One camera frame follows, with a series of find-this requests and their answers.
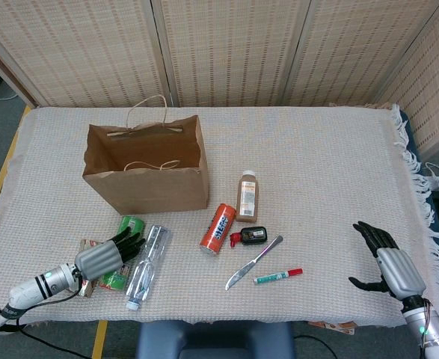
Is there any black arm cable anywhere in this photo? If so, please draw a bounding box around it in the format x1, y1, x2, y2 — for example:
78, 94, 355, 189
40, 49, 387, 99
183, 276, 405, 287
1, 276, 93, 359

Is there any blue padded chair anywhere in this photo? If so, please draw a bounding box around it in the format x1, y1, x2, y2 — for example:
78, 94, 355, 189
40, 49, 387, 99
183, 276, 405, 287
135, 320, 297, 359

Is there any foil snack packet red print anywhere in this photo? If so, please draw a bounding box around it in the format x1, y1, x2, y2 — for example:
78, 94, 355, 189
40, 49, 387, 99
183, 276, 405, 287
77, 239, 104, 299

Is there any brown juice bottle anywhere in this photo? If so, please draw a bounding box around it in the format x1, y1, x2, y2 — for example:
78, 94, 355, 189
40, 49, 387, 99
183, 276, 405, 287
235, 170, 260, 224

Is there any metal table knife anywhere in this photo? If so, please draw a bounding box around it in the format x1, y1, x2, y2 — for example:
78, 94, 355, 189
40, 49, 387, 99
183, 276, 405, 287
224, 234, 283, 292

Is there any green chips canister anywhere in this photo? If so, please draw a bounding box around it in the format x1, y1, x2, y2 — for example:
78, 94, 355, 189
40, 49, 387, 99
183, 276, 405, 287
98, 215, 147, 292

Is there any white woven tablecloth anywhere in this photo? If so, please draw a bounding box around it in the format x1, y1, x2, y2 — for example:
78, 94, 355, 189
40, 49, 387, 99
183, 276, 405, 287
0, 103, 439, 325

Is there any green marker red cap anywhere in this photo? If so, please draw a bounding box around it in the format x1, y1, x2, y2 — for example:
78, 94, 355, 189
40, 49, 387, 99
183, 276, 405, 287
254, 267, 304, 286

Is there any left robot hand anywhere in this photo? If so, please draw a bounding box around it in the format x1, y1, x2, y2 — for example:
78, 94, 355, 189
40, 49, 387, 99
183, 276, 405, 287
73, 225, 147, 281

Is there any orange printed carton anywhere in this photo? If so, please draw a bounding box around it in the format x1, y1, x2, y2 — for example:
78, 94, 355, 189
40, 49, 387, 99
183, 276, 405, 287
307, 320, 355, 336

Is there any orange Arctic Ocean can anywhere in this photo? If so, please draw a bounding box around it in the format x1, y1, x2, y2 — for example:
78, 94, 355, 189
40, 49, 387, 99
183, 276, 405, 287
199, 203, 238, 256

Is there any black floor cable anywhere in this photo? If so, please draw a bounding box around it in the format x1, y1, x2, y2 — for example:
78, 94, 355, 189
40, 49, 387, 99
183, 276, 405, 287
293, 334, 334, 359

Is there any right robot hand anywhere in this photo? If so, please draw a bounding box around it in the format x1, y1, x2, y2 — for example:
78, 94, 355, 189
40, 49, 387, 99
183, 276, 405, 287
348, 220, 428, 299

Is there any clear plastic water bottle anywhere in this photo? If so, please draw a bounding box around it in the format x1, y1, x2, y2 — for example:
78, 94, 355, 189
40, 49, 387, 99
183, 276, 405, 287
124, 224, 172, 311

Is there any woven bamboo screen panel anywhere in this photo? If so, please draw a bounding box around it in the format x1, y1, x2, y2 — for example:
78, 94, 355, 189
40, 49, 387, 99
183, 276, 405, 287
374, 0, 439, 156
282, 0, 439, 108
151, 0, 312, 108
0, 0, 171, 109

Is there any brown paper bag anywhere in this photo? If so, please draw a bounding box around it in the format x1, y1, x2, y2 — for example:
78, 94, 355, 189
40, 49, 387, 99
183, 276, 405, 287
82, 95, 209, 216

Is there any black bottle red cap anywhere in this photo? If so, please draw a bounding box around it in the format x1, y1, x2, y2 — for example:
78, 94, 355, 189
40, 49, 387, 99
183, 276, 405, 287
229, 226, 268, 248

